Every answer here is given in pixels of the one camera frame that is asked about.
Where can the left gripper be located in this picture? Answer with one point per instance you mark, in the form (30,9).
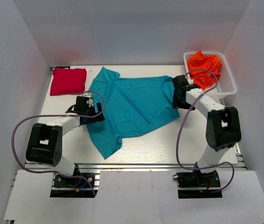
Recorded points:
(95,119)

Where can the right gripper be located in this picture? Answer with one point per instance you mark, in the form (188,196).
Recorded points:
(176,104)

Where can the teal t-shirt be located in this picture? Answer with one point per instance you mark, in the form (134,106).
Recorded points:
(134,107)

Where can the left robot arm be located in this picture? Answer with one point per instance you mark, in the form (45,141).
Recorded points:
(45,146)

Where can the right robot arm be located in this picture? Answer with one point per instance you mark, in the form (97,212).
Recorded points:
(222,129)

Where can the orange t-shirt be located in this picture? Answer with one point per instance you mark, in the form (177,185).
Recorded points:
(206,69)

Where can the folded red t-shirt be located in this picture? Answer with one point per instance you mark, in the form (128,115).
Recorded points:
(68,81)

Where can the white plastic basket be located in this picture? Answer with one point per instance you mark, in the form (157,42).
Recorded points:
(226,85)

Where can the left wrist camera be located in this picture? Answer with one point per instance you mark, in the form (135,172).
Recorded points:
(88,95)

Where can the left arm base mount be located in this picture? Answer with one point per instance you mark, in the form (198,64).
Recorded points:
(85,185)

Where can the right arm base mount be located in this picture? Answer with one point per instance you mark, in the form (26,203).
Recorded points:
(195,185)

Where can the aluminium table edge rail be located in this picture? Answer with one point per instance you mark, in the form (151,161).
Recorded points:
(137,167)

